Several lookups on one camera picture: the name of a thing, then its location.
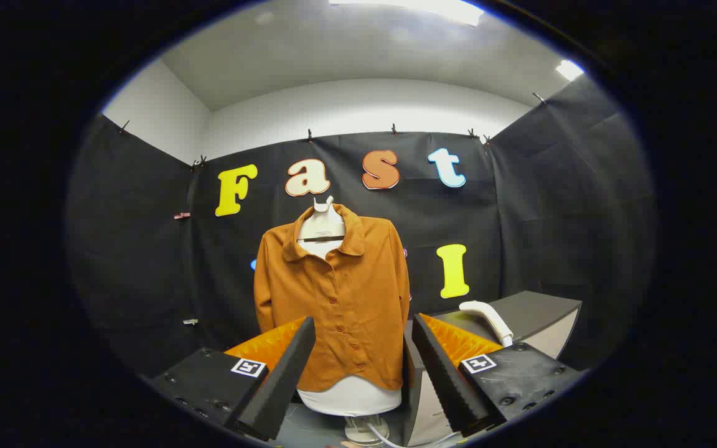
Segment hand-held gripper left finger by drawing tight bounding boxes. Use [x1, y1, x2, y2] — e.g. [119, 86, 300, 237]
[147, 316, 317, 442]

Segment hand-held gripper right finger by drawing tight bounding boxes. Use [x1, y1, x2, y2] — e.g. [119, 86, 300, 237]
[411, 313, 586, 437]

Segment white garment steamer head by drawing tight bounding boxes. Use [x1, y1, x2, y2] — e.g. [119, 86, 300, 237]
[459, 301, 514, 348]

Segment orange button-up shirt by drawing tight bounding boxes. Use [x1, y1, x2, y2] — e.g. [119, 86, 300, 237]
[253, 203, 411, 393]

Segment mannequin stand base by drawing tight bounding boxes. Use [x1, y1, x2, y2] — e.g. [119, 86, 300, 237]
[344, 416, 390, 444]

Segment grey cabinet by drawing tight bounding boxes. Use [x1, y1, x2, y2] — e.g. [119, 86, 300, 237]
[403, 291, 583, 447]

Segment white mannequin torso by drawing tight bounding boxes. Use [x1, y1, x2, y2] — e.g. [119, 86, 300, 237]
[296, 195, 403, 416]

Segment black backdrop cloth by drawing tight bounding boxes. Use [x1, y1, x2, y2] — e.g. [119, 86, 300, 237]
[66, 75, 655, 386]

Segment long ceiling light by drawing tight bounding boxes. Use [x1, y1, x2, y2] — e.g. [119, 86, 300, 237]
[329, 0, 485, 27]

